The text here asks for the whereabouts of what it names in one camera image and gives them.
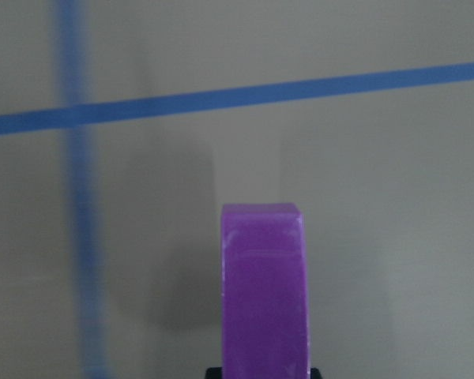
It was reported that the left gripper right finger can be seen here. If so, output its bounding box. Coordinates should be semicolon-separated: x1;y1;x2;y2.
310;367;322;379

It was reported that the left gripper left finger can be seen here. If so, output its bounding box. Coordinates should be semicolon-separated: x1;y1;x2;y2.
205;367;223;379

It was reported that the purple trapezoid block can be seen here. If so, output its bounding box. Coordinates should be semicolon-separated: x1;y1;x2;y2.
220;203;310;378

